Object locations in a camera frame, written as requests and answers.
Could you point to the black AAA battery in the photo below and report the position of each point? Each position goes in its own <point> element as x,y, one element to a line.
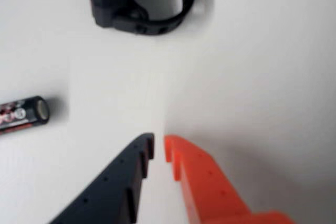
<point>23,113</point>

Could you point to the navy gripper finger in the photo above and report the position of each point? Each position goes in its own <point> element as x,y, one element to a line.
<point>110,192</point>

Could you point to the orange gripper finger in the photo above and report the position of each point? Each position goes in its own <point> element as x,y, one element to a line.
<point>210,192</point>

